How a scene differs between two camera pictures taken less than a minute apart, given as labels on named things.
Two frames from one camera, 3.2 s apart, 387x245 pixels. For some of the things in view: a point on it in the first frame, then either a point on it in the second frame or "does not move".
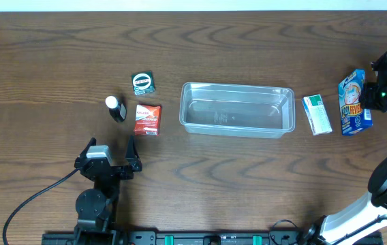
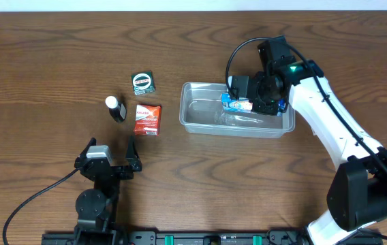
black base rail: (113, 237) does not move
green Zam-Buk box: (143, 82) does not move
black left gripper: (133, 162) does not move
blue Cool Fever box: (353, 118) → (241, 104)
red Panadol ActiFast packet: (148, 120) does not move
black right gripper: (372, 96) → (261, 110)
